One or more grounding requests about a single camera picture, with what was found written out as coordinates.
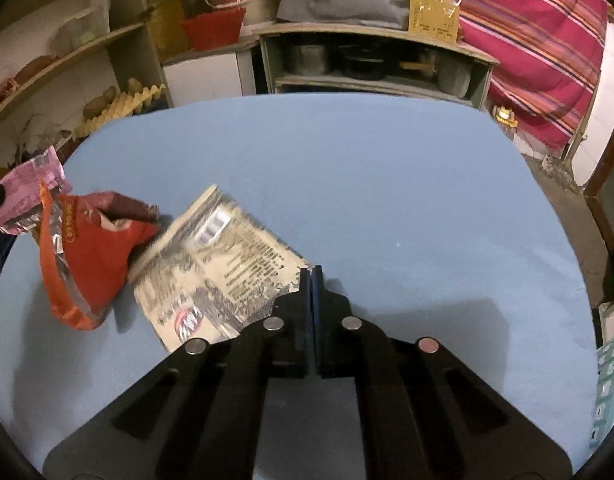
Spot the yellow egg tray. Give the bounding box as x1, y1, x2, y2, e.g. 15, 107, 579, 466
74, 84, 168, 138

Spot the light teal plastic basket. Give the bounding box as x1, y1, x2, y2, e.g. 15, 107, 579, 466
589, 327, 614, 453

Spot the orange snack bag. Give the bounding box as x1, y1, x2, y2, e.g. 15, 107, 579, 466
37, 182, 162, 332

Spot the white cabinet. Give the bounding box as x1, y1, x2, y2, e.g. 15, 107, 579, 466
162, 35, 260, 108

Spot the red brown wrapper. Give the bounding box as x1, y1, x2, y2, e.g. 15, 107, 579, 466
84, 191, 162, 226

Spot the clear plastic container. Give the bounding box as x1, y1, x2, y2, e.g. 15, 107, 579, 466
62, 2, 112, 53

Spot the red plastic basin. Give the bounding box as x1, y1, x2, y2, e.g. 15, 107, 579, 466
182, 7, 248, 52

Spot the low wooden cabinet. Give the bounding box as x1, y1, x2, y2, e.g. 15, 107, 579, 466
259, 22, 500, 111

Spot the yellow cardboard box with sticks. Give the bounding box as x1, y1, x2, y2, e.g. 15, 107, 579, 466
408, 0, 462, 41

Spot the yellow oil bottle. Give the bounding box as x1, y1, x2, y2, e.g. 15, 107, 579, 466
146, 0, 190, 58

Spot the pink wrapper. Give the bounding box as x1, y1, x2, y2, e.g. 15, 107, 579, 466
0, 146, 74, 236

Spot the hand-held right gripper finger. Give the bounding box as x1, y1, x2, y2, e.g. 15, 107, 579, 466
43, 266, 314, 480
312, 265, 572, 480

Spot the small metal pot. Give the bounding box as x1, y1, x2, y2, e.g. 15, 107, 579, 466
287, 44, 332, 76

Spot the large potato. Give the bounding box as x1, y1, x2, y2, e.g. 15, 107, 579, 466
82, 86, 118, 118

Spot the dark cooking pot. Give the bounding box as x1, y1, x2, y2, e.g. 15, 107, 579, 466
337, 45, 388, 80

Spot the blue cloth covered table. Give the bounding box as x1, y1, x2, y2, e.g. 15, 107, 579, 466
0, 92, 600, 471

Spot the small yellow floor object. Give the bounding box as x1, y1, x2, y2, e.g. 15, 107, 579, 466
493, 105, 520, 130

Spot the grey printed snack bag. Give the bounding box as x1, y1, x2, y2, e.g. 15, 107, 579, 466
129, 185, 315, 353

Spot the wooden shelf unit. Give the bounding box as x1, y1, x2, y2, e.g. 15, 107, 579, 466
0, 0, 168, 161

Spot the red striped cloth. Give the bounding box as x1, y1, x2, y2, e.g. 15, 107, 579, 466
414, 0, 610, 151

